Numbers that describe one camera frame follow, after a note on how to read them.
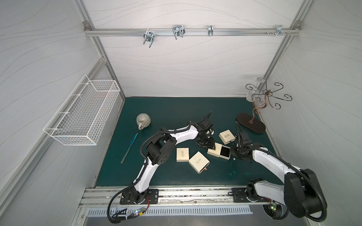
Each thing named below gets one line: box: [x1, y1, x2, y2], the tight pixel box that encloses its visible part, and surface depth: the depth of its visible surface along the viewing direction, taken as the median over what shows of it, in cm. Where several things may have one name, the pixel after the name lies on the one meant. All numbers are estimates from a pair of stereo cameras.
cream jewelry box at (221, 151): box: [206, 142, 231, 161], surface depth 89 cm
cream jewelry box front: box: [188, 151, 211, 175], surface depth 84 cm
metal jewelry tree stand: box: [236, 76, 293, 134], surface depth 88 cm
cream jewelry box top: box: [218, 129, 236, 146], surface depth 95 cm
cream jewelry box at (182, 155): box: [176, 147, 190, 163], surface depth 87 cm
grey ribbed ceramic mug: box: [136, 112, 152, 131], surface depth 100 cm
